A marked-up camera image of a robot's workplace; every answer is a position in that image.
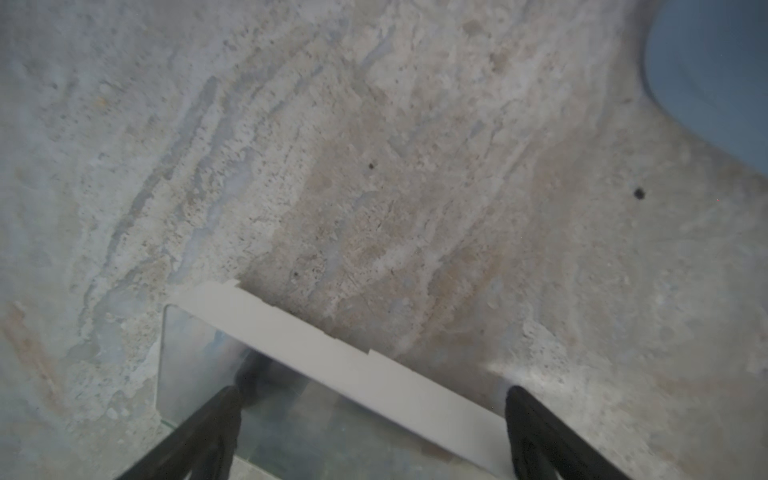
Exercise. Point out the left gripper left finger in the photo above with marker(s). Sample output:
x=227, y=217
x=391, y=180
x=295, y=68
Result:
x=202, y=447

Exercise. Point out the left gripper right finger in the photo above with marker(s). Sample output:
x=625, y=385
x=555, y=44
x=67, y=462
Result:
x=544, y=447

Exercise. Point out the grey panel clock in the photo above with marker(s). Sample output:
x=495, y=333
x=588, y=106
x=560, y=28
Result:
x=322, y=409

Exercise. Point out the blue square alarm clock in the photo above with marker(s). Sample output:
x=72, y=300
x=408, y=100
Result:
x=705, y=64

